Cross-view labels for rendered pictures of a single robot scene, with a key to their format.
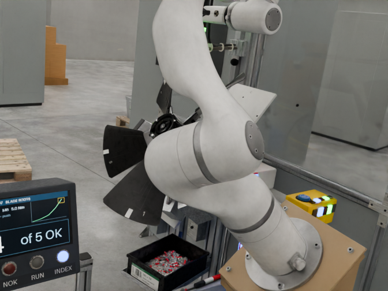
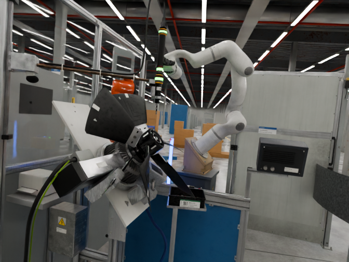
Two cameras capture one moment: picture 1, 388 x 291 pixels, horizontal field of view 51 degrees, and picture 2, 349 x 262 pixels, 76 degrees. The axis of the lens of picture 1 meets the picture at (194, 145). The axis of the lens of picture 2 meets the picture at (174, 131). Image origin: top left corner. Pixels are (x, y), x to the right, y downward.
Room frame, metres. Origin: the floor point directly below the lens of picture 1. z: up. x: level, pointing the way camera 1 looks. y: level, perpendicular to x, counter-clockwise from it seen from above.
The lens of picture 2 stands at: (2.05, 1.08, 1.33)
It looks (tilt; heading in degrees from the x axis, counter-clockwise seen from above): 3 degrees down; 235
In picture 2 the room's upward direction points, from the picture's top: 5 degrees clockwise
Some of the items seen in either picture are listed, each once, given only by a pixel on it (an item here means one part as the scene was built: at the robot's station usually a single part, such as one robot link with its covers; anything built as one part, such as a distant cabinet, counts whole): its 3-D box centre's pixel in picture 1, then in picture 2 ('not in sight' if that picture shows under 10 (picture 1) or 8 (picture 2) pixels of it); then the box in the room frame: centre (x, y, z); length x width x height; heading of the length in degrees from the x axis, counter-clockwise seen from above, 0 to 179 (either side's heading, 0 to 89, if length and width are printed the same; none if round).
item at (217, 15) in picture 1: (224, 15); (166, 65); (1.35, -0.04, 1.63); 0.11 x 0.10 x 0.07; 39
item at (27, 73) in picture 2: (234, 60); (32, 77); (2.00, -0.14, 1.46); 0.05 x 0.04 x 0.05; 163
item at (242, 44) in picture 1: (238, 48); (23, 63); (2.04, -0.15, 1.52); 0.10 x 0.07 x 0.09; 163
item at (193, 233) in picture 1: (205, 214); (68, 228); (1.82, -0.10, 0.73); 0.15 x 0.09 x 0.22; 129
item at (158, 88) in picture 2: not in sight; (160, 60); (1.44, 0.03, 1.63); 0.04 x 0.04 x 0.46
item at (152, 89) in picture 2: not in sight; (156, 89); (1.45, 0.02, 1.47); 0.09 x 0.07 x 0.10; 163
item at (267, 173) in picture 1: (252, 175); (38, 182); (1.95, -0.31, 0.92); 0.17 x 0.16 x 0.11; 129
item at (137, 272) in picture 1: (168, 262); (186, 197); (1.18, 0.04, 0.85); 0.22 x 0.17 x 0.07; 143
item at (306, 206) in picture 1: (309, 210); not in sight; (1.34, -0.43, 1.02); 0.16 x 0.10 x 0.11; 129
